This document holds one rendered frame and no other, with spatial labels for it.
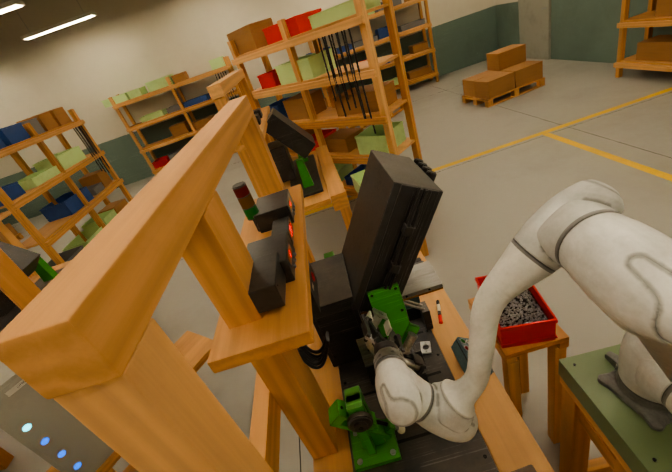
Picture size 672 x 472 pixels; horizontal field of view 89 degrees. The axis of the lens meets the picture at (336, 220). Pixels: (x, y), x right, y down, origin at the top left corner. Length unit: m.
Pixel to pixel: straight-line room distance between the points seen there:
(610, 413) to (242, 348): 1.06
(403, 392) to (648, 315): 0.51
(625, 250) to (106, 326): 0.69
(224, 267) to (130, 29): 9.90
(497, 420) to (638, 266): 0.84
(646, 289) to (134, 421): 0.68
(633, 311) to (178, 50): 10.10
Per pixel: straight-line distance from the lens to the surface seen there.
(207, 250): 0.81
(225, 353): 0.89
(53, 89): 11.51
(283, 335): 0.84
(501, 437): 1.35
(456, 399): 1.00
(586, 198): 0.78
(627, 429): 1.37
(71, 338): 0.44
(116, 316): 0.48
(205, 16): 10.12
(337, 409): 1.17
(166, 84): 9.87
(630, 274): 0.64
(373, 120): 3.74
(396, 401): 0.91
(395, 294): 1.27
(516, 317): 1.64
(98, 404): 0.52
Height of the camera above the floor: 2.10
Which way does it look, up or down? 28 degrees down
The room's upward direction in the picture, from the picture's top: 19 degrees counter-clockwise
